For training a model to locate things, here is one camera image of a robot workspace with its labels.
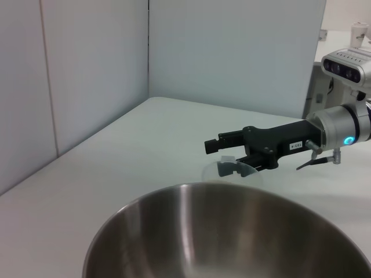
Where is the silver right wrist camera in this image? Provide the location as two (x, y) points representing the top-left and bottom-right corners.
(321, 49), (371, 101)

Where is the right arm cable with plug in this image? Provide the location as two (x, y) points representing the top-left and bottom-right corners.
(296, 140), (343, 171)

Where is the white paper cup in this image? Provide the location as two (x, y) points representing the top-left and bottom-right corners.
(351, 21), (370, 49)

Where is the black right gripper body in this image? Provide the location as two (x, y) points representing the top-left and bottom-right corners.
(242, 118), (323, 171)

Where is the clear plastic cup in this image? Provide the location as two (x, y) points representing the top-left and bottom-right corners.
(201, 155), (265, 189)

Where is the stainless steel mixing bowl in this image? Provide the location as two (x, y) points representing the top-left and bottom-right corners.
(81, 182), (371, 278)

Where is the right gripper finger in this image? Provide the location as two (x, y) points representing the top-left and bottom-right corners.
(218, 154), (270, 178)
(204, 130), (247, 155)

